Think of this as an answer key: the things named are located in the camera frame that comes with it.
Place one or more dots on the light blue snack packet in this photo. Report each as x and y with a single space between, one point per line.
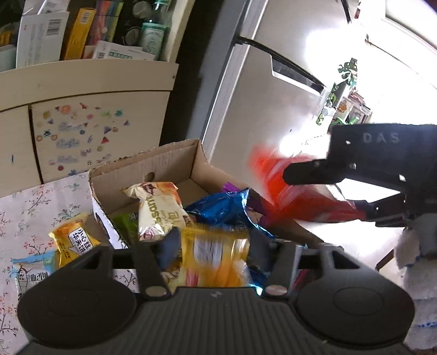
29 277

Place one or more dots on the flat white green box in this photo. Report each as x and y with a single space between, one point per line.
119 53

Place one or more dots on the white cardboard box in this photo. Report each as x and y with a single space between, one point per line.
41 37

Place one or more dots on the orange red snack packet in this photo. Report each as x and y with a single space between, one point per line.
300 202

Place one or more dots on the green glass bottle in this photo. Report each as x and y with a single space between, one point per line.
153 37

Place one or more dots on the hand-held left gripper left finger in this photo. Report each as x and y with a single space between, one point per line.
170 246

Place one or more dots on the small yellow waffle packet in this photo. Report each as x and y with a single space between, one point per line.
73 239

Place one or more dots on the green artificial plant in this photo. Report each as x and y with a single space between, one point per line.
344 89

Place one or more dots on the cream croissant bread packet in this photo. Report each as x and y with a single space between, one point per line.
157 211

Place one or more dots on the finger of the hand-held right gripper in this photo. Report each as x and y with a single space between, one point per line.
310 172
382 208

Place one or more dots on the colourful striped box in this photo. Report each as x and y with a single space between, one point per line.
105 24

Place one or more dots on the cream cabinet with stickers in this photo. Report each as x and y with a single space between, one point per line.
85 78

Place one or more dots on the pink purple snack packet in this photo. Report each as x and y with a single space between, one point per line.
230 187

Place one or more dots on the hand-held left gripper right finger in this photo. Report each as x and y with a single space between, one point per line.
260 251

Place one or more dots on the white refrigerator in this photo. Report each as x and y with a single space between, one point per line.
280 27

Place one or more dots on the yellow clear snack packet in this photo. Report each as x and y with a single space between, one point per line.
215 260

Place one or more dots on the green snack packet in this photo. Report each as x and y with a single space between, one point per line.
124 225

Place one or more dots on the large blue foil snack packet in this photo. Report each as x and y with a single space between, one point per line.
222 208

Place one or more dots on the floral tablecloth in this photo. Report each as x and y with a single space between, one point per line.
30 218

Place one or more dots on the yellow cardboard box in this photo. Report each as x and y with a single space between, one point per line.
79 34

